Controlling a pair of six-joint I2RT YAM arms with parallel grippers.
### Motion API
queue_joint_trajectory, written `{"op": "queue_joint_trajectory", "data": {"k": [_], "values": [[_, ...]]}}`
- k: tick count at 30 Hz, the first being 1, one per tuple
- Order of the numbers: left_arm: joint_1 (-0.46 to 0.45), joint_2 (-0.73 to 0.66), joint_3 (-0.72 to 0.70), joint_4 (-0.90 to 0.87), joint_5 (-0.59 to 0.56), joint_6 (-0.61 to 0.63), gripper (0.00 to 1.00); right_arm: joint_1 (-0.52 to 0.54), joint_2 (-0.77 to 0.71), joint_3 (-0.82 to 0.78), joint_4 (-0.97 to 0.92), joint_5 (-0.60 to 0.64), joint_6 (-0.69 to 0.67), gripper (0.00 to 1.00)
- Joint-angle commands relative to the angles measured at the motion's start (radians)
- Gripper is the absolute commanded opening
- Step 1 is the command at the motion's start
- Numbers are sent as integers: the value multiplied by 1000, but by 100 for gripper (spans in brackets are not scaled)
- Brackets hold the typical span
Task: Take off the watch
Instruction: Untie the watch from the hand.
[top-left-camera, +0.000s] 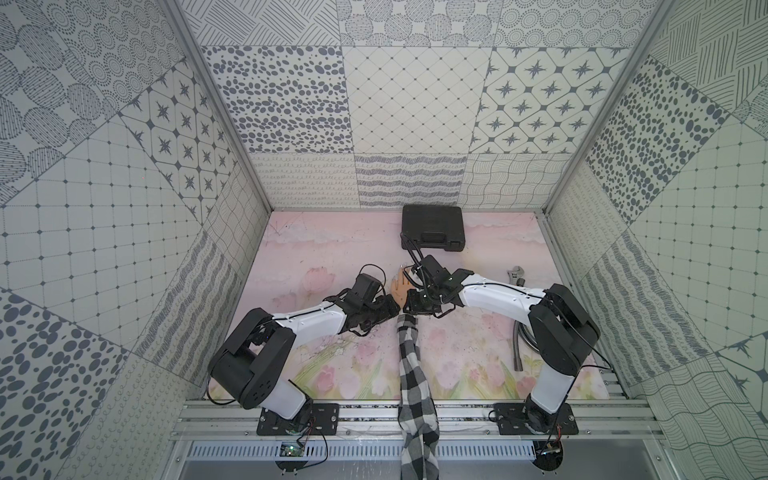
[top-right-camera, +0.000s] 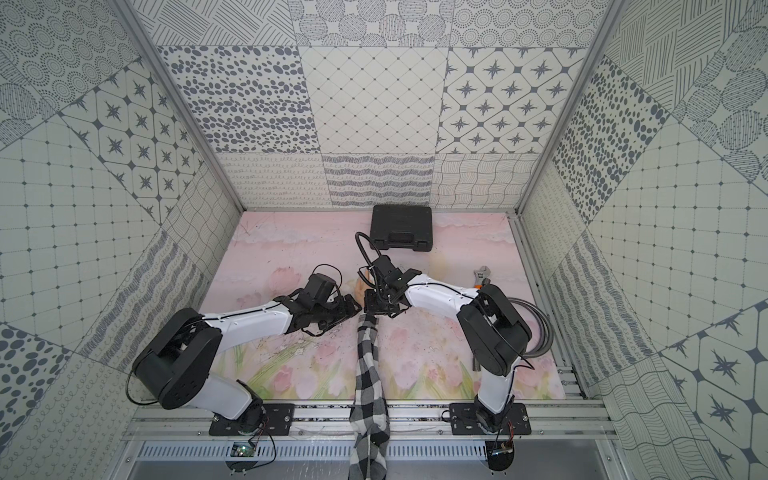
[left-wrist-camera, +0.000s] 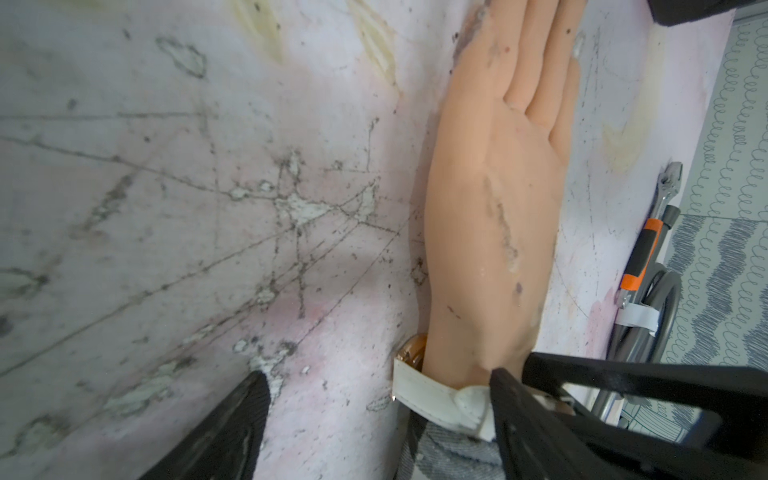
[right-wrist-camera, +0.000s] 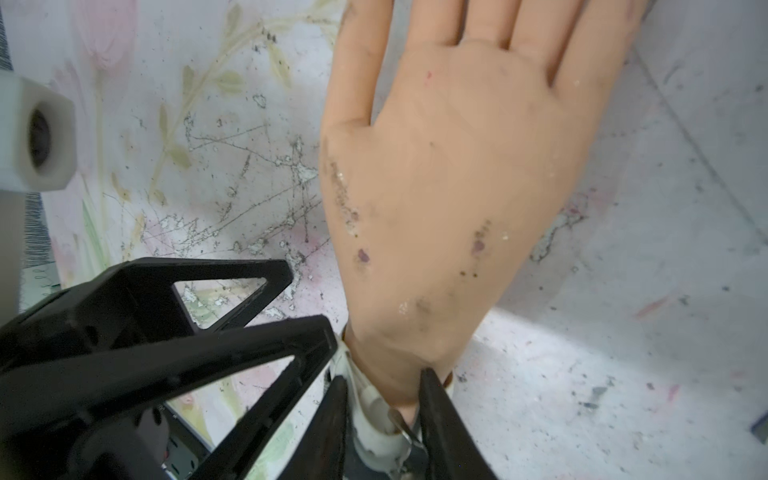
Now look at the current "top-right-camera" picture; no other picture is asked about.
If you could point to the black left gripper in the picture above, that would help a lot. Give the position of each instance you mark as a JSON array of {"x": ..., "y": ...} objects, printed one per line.
[{"x": 342, "y": 306}]

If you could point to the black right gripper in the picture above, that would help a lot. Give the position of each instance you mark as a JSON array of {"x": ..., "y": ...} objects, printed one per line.
[{"x": 370, "y": 307}]

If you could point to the mannequin hand with glitter nails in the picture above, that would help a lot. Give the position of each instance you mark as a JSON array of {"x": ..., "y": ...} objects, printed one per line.
[{"x": 359, "y": 291}]

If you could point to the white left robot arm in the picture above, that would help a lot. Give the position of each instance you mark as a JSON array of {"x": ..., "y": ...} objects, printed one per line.
[{"x": 175, "y": 366}]

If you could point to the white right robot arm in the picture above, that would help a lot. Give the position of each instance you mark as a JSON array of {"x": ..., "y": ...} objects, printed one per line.
[{"x": 495, "y": 331}]

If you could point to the black plastic tool case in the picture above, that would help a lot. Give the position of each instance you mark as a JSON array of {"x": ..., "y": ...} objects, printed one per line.
[{"x": 402, "y": 226}]

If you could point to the black white plaid sleeve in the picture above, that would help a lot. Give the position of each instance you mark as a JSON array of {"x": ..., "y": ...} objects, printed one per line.
[{"x": 369, "y": 396}]

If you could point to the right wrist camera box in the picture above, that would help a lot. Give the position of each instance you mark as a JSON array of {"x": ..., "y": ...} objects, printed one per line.
[{"x": 385, "y": 272}]

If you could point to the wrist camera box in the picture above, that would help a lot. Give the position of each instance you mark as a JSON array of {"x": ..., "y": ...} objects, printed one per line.
[
  {"x": 319, "y": 287},
  {"x": 385, "y": 272}
]

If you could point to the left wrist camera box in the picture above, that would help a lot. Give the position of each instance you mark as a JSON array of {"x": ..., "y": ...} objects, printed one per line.
[{"x": 319, "y": 287}]

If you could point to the orange handled adjustable wrench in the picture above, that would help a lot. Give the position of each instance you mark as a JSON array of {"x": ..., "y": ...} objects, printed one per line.
[{"x": 482, "y": 277}]

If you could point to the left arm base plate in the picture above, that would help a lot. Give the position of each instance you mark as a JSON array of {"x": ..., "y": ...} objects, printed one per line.
[{"x": 271, "y": 418}]

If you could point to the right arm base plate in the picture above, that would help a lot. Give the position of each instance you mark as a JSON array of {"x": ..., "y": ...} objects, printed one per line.
[{"x": 489, "y": 419}]

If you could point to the aluminium mounting rail frame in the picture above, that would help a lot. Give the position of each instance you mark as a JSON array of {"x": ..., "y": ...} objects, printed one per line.
[{"x": 571, "y": 434}]

